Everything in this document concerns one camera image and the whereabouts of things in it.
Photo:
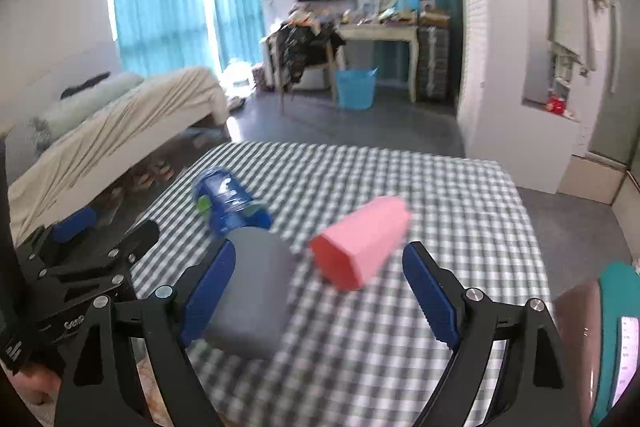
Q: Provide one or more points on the grey plastic cup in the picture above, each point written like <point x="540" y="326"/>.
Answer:
<point x="252" y="314"/>

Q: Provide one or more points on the grey hanging garment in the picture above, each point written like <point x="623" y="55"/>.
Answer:
<point x="573" y="33"/>

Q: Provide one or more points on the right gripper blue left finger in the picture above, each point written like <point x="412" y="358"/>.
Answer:
<point x="101" y="386"/>

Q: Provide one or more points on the blue laundry basket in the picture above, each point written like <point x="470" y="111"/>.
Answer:
<point x="356" y="88"/>

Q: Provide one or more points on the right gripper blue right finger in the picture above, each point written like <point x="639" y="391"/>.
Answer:
<point x="532" y="386"/>

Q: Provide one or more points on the white louvered wardrobe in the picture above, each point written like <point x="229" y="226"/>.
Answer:
<point x="531" y="144"/>

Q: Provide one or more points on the person's left hand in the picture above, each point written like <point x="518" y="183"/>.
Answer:
<point x="35" y="383"/>

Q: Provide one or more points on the dark suitcase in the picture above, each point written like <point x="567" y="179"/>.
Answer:
<point x="432" y="75"/>

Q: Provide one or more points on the teal phone holder with phone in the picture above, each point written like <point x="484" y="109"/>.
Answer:
<point x="619" y="290"/>

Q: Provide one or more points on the wooden chair with clothes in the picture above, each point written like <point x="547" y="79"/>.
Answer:
<point x="296" y="47"/>

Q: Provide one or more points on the pink hexagonal cup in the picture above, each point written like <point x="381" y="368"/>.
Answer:
<point x="352" y="250"/>

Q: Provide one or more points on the bed with beige cover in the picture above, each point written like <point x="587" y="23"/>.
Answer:
<point x="85" y="160"/>

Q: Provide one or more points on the left teal window curtain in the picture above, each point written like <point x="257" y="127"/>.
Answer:
<point x="157" y="36"/>

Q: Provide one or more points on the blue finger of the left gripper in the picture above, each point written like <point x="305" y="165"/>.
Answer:
<point x="78" y="222"/>

